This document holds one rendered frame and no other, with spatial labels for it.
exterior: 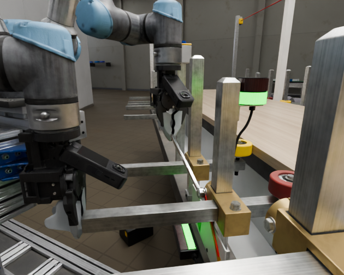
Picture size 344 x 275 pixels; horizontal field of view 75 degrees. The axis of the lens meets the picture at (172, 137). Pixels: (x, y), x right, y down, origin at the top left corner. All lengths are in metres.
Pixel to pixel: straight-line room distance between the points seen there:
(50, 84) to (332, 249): 0.37
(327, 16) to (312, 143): 12.58
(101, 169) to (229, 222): 0.24
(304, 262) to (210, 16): 13.42
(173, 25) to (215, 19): 12.80
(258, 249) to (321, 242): 0.53
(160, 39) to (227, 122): 0.29
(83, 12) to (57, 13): 0.34
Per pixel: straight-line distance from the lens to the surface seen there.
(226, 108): 0.44
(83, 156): 0.39
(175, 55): 0.62
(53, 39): 0.37
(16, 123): 0.85
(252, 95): 0.45
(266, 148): 0.72
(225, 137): 0.45
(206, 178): 0.68
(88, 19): 0.57
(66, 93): 0.37
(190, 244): 0.62
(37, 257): 1.47
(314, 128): 0.23
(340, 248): 0.25
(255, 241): 0.79
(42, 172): 0.41
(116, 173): 0.40
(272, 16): 12.86
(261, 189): 0.78
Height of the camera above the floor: 1.11
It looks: 16 degrees down
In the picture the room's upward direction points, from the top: straight up
